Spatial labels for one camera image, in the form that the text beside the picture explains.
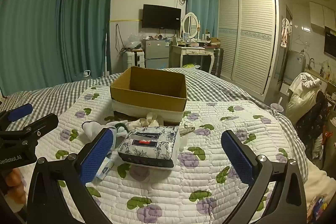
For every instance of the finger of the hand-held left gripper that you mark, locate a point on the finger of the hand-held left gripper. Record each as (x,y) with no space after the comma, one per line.
(39,126)
(20,111)

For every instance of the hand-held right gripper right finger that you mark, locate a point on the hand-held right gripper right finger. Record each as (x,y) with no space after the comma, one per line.
(237,158)

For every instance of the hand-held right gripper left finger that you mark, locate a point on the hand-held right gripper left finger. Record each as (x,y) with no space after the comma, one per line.
(97,155)

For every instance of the small blue white packet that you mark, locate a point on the small blue white packet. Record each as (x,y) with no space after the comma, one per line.
(105,169)

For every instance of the green and white sock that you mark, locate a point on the green and white sock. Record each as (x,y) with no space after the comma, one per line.
(121,128)

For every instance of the floral tissue pack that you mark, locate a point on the floral tissue pack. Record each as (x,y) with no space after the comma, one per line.
(149,146)

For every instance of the cardboard box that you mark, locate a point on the cardboard box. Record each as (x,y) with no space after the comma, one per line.
(147,104)

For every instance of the person's left hand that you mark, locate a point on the person's left hand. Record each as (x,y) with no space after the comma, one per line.
(13,182)

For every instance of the floral quilted blanket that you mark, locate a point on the floral quilted blanket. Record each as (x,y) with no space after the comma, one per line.
(183,187)

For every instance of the plastic cup with straw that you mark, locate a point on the plastic cup with straw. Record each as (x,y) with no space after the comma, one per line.
(277,108)

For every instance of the clear water jug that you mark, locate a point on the clear water jug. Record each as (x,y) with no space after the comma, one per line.
(86,73)

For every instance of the grey checkered bed sheet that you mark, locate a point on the grey checkered bed sheet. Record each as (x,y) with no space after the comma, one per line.
(223,87)

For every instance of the wide green curtain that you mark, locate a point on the wide green curtain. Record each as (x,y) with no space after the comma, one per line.
(29,29)

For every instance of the dark floral garment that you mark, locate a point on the dark floral garment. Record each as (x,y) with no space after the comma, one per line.
(312,121)

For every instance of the colourful printed bag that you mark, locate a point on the colourful printed bag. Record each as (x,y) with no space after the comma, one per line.
(318,207)

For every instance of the white pole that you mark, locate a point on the white pole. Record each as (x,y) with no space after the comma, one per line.
(106,56)

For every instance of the silver suitcase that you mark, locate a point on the silver suitcase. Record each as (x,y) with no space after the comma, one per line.
(217,62)

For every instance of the white suitcase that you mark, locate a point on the white suitcase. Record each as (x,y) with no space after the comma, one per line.
(134,60)

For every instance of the yellow bag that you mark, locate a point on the yellow bag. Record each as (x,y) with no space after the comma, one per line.
(191,66)

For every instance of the narrow green curtain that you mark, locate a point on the narrow green curtain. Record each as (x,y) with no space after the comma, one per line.
(86,24)

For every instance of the grey appliance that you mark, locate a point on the grey appliance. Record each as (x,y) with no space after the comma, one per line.
(296,65)

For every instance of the white dressing table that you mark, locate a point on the white dressing table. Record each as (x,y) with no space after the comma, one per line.
(190,52)

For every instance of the silver small fridge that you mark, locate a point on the silver small fridge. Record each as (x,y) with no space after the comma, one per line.
(156,52)

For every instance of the small brown box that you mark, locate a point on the small brown box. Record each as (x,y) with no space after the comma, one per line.
(215,41)

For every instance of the clear plastic bag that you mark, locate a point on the clear plastic bag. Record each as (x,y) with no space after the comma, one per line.
(134,40)

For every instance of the white slatted wardrobe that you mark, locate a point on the white slatted wardrobe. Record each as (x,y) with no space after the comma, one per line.
(249,37)

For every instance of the hanging light clothes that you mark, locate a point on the hanging light clothes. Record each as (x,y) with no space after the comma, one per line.
(285,32)

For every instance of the oval white mirror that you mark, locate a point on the oval white mirror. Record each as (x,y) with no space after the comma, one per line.
(190,25)

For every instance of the light blue curtain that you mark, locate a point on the light blue curtain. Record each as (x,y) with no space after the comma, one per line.
(202,3)

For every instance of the white kitchen cabinets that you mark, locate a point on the white kitchen cabinets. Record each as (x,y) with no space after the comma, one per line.
(323,16)

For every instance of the small picture frame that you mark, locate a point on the small picture frame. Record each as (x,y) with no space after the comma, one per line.
(185,36)

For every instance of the black wall television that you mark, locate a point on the black wall television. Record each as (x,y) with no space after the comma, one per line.
(161,16)

